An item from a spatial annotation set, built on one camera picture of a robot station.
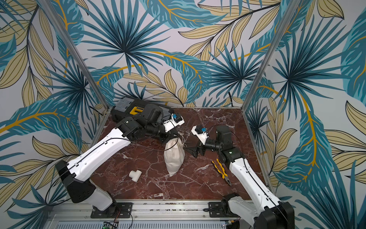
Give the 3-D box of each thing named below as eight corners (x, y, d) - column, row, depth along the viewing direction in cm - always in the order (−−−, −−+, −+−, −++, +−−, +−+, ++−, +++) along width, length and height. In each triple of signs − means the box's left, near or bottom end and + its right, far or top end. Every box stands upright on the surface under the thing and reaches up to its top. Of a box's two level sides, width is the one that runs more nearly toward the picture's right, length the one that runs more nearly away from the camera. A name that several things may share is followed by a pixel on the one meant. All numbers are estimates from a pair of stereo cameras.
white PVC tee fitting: (129, 181, 84) (127, 180, 82) (131, 171, 88) (130, 170, 86) (140, 182, 85) (138, 180, 82) (141, 171, 88) (140, 170, 86)
